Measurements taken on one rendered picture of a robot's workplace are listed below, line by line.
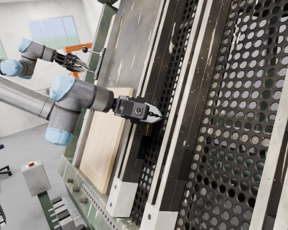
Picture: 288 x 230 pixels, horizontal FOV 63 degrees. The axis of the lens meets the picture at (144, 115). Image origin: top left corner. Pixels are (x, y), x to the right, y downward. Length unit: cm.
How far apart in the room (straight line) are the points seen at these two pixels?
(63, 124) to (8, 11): 828
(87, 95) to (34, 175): 104
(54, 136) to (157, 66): 43
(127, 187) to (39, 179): 87
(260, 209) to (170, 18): 69
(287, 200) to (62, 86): 54
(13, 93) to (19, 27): 800
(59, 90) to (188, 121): 35
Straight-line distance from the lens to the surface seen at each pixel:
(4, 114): 857
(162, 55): 88
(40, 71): 864
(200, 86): 67
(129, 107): 68
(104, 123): 122
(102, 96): 68
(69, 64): 133
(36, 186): 165
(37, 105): 80
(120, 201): 87
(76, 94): 66
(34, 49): 131
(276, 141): 47
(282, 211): 46
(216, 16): 74
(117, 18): 155
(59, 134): 68
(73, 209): 138
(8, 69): 119
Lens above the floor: 142
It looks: 14 degrees down
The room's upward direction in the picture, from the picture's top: 13 degrees counter-clockwise
